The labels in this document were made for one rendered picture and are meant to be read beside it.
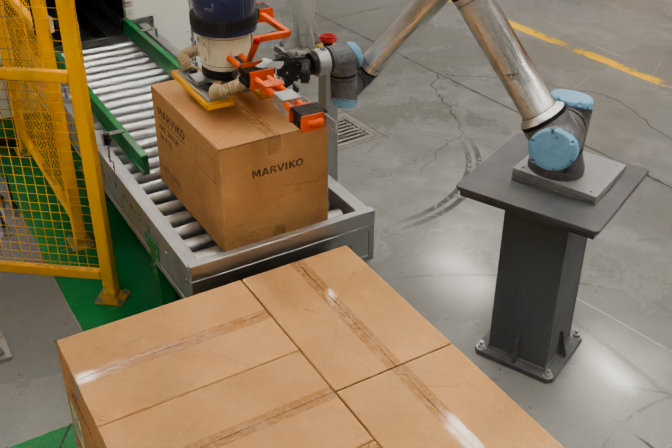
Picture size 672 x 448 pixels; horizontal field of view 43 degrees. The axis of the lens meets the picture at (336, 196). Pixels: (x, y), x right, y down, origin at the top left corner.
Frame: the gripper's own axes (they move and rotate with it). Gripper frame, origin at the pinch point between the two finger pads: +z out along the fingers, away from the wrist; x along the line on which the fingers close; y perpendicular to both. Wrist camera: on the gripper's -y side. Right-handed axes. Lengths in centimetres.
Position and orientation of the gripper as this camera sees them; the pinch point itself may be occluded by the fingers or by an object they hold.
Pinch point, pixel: (260, 77)
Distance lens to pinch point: 272.9
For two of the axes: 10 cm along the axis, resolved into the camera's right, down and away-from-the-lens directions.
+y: -5.0, -4.4, 7.5
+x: 0.0, -8.6, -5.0
